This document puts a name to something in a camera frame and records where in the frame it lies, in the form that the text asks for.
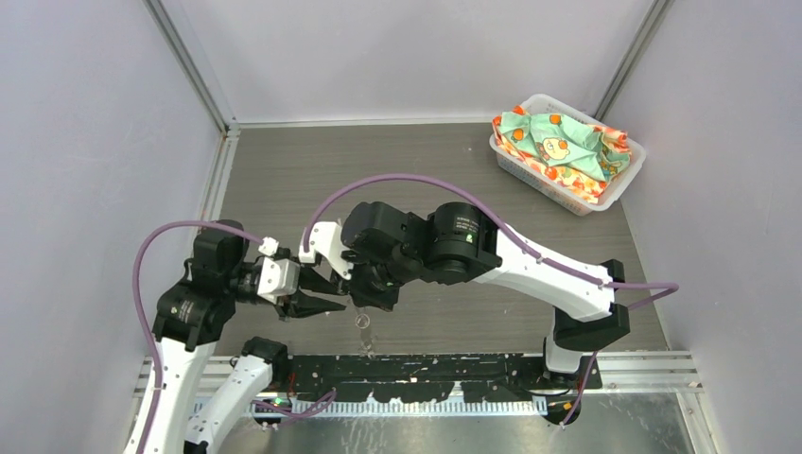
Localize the metal keyring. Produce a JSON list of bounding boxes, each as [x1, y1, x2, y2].
[[355, 313, 371, 330]]

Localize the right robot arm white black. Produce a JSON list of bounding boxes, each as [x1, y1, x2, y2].
[[340, 201, 631, 389]]

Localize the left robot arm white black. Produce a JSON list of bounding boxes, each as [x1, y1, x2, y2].
[[126, 219, 353, 453]]

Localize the colourful printed cloth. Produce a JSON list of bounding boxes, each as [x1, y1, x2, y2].
[[492, 106, 632, 204]]

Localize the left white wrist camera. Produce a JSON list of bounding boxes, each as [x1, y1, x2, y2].
[[256, 258, 301, 304]]

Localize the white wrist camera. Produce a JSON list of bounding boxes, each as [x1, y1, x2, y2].
[[256, 258, 301, 304], [298, 221, 354, 280]]

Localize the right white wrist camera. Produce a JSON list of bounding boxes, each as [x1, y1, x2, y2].
[[298, 221, 354, 280]]

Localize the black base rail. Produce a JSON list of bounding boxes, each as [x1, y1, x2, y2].
[[268, 353, 602, 404]]

